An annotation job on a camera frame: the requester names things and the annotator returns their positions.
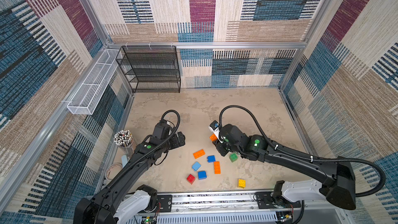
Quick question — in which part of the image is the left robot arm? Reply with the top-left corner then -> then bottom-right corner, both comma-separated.
73,119 -> 185,224

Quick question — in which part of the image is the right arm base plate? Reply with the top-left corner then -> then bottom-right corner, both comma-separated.
253,191 -> 302,209

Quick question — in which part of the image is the red lego brick left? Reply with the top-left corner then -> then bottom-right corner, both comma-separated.
187,174 -> 196,185

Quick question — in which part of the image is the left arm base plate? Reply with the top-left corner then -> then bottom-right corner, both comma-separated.
153,195 -> 173,213

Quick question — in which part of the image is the white cable duct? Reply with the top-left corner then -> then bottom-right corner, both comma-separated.
157,212 -> 278,224

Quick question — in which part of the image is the blue lego brick lower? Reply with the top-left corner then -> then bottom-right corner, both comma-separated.
198,171 -> 207,180

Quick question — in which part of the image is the black wire mesh shelf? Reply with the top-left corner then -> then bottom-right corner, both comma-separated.
116,45 -> 181,93

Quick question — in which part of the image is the white wire mesh basket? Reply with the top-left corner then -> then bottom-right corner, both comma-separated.
67,49 -> 118,115

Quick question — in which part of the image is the orange lego brick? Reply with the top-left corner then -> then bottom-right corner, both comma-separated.
213,161 -> 221,174
193,149 -> 205,159
209,134 -> 218,142

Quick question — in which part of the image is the light blue small object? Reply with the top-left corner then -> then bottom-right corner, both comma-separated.
121,155 -> 129,168

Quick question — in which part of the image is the dark green lego brick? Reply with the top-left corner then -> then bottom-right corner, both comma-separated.
229,153 -> 238,162

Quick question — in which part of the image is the light blue lego brick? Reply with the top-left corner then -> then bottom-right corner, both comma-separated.
192,162 -> 201,171

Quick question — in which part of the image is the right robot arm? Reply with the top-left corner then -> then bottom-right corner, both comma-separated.
209,121 -> 356,210

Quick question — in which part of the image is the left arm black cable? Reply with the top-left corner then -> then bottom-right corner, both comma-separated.
93,109 -> 181,224

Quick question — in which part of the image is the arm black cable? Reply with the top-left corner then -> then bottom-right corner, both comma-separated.
219,105 -> 387,224
93,109 -> 181,224

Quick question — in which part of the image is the circuit board with leds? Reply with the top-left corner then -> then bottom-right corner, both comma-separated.
276,212 -> 293,224

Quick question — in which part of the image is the yellow lego brick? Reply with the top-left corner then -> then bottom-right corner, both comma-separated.
238,179 -> 246,189

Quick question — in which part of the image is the blue lego brick centre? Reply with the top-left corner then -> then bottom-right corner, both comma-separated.
207,155 -> 216,163

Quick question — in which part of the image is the cup of pens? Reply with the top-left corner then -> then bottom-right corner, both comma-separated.
114,130 -> 134,157

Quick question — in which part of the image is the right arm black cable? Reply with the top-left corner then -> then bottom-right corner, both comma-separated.
219,105 -> 387,224

